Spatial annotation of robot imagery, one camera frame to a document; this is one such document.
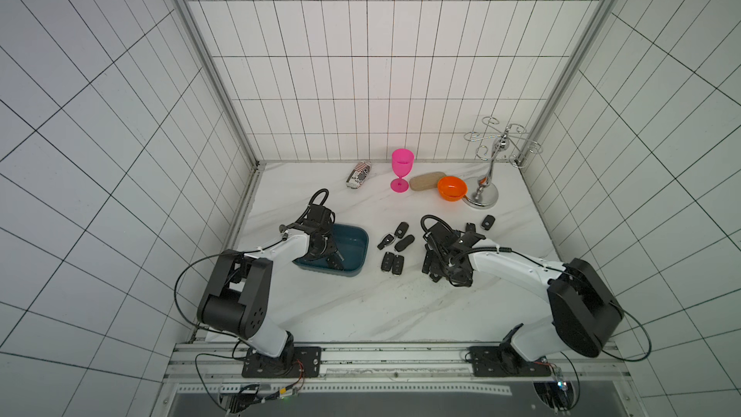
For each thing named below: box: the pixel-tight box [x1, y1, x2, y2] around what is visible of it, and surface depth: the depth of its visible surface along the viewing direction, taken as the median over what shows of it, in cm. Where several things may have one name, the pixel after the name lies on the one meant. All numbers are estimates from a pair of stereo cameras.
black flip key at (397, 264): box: [391, 254, 405, 277], surface depth 91 cm
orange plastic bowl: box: [437, 175, 468, 202], surface depth 109 cm
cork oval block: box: [409, 171, 447, 192], surface depth 111 cm
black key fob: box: [480, 214, 496, 231], surface depth 102 cm
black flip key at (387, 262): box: [380, 250, 395, 273], surface depth 92 cm
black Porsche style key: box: [394, 234, 415, 252], surface depth 97 cm
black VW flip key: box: [393, 222, 410, 239], surface depth 100 cm
